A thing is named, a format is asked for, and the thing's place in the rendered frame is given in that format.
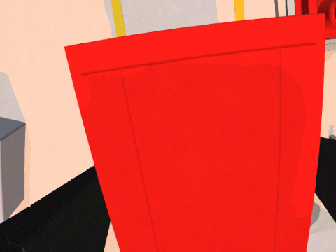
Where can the yellow rectangular outline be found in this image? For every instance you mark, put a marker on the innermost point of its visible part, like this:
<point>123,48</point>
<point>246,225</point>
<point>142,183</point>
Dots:
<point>119,22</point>

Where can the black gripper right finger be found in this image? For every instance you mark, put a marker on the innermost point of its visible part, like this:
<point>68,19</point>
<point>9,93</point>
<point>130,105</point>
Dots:
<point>326,175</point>

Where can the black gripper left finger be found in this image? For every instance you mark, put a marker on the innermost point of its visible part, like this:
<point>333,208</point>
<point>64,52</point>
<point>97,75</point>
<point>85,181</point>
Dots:
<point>72,218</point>

